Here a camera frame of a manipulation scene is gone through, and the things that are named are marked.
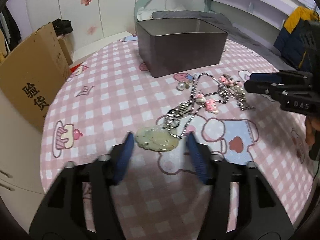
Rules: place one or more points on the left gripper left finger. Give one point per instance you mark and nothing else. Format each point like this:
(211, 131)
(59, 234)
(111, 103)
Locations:
(120, 156)

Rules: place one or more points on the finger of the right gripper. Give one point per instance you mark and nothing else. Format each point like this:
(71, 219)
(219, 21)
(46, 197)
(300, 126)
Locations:
(265, 77)
(256, 87)

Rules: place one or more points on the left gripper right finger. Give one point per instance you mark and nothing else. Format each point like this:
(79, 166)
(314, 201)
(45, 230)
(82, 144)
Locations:
(200, 155)

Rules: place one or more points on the jade pendant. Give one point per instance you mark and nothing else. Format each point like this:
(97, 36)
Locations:
(156, 138)

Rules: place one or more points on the person's right hand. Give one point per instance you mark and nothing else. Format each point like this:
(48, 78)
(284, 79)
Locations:
(312, 124)

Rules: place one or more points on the yellow navy jacket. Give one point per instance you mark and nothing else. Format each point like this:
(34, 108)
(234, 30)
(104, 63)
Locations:
(289, 42)

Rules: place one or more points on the pink checkered tablecloth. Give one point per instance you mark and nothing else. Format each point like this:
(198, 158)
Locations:
(161, 197)

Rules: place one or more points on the pearl drop earring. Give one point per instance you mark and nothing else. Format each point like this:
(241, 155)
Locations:
(182, 85)

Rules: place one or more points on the dark metal tin box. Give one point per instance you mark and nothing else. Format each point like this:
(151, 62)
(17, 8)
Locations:
(172, 45)

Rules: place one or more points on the large brown cardboard box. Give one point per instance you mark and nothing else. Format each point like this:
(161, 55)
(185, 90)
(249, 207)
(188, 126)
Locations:
(33, 73)

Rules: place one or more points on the black clothes pile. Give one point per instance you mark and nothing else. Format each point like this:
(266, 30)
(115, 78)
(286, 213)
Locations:
(62, 27)

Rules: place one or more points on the hanging clothes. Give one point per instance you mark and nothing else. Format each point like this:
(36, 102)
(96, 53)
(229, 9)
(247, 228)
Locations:
(10, 34)

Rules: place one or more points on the pink charm keychain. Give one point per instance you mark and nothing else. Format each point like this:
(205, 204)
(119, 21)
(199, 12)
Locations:
(208, 104)

